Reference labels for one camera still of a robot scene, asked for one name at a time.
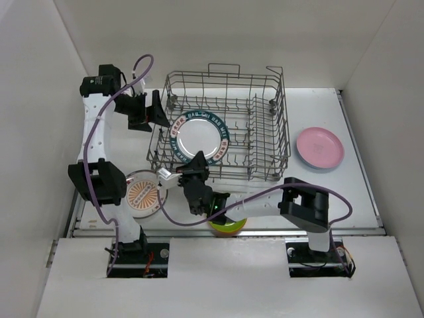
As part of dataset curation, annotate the white plate teal rim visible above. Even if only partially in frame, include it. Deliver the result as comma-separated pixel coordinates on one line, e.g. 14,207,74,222
169,110,231,165

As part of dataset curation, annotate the aluminium table frame rail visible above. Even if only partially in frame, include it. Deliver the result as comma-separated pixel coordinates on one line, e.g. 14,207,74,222
72,88,386,238

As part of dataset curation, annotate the lime green plastic plate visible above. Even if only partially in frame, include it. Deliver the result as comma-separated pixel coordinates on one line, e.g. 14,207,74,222
209,219,247,232

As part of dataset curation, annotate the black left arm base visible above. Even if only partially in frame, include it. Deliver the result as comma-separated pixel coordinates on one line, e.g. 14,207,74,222
105,242,170,279

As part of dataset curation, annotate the pink plastic plate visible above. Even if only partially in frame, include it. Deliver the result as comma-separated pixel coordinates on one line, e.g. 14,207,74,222
295,127,345,170

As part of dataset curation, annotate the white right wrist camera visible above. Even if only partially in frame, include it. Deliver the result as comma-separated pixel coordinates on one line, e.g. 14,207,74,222
156,168,182,190

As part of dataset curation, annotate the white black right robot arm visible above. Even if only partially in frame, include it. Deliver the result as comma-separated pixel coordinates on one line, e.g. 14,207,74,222
178,172,331,261

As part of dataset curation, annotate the orange plastic plate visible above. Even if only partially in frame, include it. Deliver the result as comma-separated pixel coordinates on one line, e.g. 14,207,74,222
212,229,240,237

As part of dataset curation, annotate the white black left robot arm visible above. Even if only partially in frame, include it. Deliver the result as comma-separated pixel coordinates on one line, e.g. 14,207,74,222
68,64,170,263

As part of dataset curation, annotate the grey wire dish rack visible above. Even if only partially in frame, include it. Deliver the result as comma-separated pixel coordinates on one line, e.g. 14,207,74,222
161,63,291,182

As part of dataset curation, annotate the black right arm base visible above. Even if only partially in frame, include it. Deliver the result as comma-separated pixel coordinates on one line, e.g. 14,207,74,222
286,242,356,278

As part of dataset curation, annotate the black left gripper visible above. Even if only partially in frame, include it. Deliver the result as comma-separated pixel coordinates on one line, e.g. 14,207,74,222
115,90,170,132

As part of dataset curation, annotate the white patterned plate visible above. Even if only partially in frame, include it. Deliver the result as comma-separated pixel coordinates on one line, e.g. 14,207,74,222
125,169,169,220

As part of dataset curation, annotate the blue plastic plate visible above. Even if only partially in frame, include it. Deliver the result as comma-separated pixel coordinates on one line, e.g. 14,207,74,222
296,152,343,174

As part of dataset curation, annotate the white plate colourful print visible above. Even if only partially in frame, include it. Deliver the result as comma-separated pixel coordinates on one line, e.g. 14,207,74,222
125,170,168,219

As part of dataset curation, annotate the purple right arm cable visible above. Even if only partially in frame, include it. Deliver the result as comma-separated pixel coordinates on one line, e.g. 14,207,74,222
156,184,353,278

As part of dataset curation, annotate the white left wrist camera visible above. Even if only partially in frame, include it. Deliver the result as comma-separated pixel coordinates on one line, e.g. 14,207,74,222
132,75,152,96

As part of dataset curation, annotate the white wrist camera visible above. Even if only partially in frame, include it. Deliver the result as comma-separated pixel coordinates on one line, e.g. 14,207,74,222
156,168,182,190
132,75,152,96

